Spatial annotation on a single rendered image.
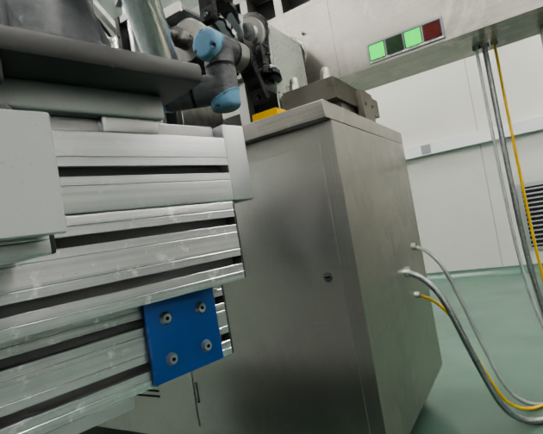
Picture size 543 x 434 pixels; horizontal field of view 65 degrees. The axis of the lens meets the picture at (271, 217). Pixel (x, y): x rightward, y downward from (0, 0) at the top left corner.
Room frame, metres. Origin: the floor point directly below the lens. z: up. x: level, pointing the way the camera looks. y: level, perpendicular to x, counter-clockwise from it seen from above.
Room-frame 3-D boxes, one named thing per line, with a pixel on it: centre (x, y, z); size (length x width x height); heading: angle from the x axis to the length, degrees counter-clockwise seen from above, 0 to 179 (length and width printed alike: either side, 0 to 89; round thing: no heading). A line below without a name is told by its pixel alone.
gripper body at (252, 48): (1.18, -0.02, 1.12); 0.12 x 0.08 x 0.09; 149
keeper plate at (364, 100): (1.31, -0.35, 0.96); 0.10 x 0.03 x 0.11; 149
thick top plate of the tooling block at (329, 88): (1.35, -0.26, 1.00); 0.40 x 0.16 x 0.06; 149
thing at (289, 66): (1.38, -0.14, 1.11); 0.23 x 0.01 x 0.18; 149
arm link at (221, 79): (1.04, 0.08, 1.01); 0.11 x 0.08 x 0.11; 90
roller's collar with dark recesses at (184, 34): (1.41, 0.20, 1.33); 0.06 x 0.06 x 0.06; 59
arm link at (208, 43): (1.04, 0.06, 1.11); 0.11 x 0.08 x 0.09; 149
